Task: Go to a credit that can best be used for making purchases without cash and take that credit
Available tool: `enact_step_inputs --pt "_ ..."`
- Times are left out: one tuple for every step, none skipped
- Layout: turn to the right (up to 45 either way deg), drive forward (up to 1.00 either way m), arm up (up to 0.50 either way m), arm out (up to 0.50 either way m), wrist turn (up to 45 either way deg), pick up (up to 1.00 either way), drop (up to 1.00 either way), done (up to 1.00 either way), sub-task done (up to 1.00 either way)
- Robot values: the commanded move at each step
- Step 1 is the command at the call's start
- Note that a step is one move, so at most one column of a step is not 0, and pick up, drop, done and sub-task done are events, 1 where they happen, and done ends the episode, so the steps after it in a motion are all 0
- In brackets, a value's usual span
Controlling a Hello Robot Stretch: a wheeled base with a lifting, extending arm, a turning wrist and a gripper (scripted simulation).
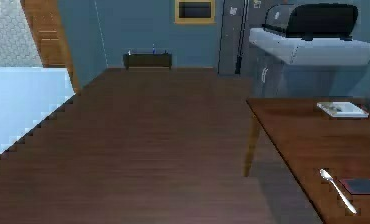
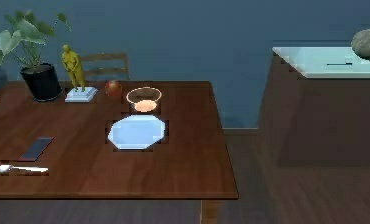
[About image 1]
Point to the blue bottle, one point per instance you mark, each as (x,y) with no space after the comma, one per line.
(153,49)

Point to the yellow framed picture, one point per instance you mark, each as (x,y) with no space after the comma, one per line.
(195,11)

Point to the silver fork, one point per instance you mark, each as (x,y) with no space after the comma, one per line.
(339,191)

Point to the brown wooden table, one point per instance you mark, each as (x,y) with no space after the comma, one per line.
(313,140)

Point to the grey fridge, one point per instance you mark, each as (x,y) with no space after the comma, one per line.
(231,36)

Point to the white square dish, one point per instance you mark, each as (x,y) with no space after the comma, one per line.
(343,109)

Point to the white kitchen counter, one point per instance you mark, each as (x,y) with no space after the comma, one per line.
(303,53)

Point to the brown wooden door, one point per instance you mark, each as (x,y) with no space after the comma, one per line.
(48,36)

